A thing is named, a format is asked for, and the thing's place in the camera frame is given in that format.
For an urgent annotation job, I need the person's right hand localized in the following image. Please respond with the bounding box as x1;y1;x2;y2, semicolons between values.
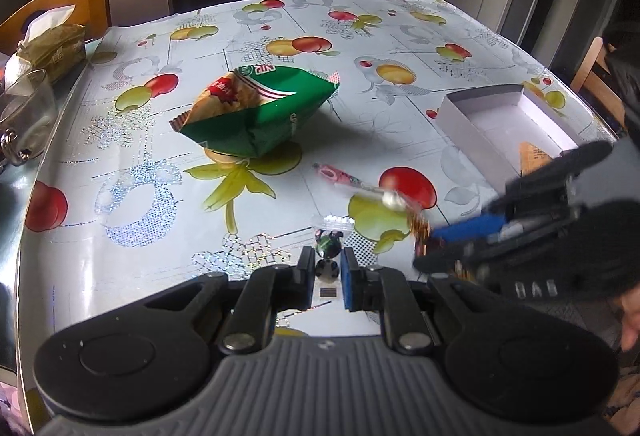
620;286;640;352

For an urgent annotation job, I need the fruit-pattern tablecloth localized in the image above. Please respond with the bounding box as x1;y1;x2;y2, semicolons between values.
16;0;612;428

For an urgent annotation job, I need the small black green candy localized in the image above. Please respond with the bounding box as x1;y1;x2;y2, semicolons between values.
311;215;355;284

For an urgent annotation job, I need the glass bowl with handle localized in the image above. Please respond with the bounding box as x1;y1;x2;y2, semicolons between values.
1;70;58;169

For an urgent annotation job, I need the pink clear lollipop packet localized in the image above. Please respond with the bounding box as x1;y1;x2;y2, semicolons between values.
312;163;422;214

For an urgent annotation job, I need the tissue pack in gold wrapper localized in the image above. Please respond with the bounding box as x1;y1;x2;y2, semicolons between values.
16;4;86;82

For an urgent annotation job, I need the white cardboard box tray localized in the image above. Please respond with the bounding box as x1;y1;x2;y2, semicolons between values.
436;84;584;193

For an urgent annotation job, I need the green shrimp chips bag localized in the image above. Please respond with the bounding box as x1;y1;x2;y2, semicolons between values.
170;64;341;159

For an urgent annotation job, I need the wooden chair at right side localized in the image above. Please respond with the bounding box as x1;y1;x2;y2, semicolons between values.
570;37;627;135

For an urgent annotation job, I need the wooden chair at left side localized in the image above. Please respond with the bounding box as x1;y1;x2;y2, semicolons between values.
0;0;111;55

